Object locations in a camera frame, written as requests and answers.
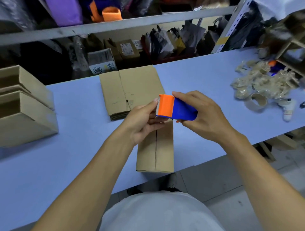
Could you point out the person's right hand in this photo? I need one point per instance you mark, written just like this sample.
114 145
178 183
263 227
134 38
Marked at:
209 116

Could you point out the person's left hand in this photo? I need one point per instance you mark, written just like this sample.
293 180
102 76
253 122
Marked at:
135 126

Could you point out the person's left thumb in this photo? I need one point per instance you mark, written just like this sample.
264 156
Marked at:
146 107

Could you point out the person's right thumb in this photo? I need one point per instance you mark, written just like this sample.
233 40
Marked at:
185 123

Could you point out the blue and orange tape dispenser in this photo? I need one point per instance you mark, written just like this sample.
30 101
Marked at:
177 109

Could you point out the person's left forearm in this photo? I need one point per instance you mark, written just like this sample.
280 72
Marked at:
83 180

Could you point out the person's right forearm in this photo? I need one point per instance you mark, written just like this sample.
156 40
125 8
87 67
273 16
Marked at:
266 183

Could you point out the stack of flat cardboard boxes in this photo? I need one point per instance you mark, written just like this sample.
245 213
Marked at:
128 88

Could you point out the closed brown cardboard box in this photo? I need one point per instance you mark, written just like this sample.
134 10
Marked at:
152 152

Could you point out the brown labelled cardboard box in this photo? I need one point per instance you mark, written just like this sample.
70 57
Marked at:
127 50

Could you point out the white printed carton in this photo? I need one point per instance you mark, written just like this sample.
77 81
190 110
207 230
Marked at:
102 61

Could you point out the row of packaged goods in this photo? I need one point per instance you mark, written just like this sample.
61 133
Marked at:
176 40

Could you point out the empty cardboard tape core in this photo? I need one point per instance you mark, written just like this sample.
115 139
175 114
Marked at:
256 101

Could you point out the white metal shelf rack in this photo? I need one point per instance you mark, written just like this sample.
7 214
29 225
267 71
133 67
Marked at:
133 22

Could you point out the pile of crumpled used tape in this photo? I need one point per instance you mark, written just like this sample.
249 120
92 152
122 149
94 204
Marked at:
264 82

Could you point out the person's white shirt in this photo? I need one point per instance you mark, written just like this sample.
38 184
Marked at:
159 211

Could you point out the white plastic bottle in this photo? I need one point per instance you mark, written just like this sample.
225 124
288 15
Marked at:
288 108

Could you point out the small orange and blue tool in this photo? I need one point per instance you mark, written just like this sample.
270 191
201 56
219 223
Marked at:
275 66

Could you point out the open brown cardboard box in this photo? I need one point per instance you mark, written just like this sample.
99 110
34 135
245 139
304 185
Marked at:
26 121
21 81

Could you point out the purple bag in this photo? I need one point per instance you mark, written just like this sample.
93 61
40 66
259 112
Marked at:
65 12

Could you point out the wooden desktop organizer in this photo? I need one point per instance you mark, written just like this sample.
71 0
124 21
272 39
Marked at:
292 45

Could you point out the clear plastic bag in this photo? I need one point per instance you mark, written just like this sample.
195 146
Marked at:
15 14

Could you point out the wooden frame under table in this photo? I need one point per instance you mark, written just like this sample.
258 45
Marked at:
278 142

